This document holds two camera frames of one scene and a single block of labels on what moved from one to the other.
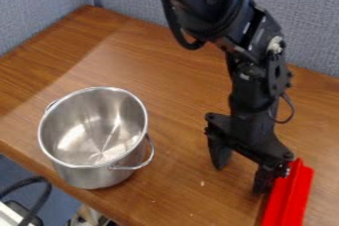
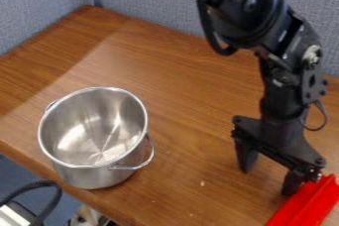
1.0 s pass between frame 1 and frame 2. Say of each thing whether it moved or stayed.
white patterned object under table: stayed
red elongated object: moved
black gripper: moved
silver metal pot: stayed
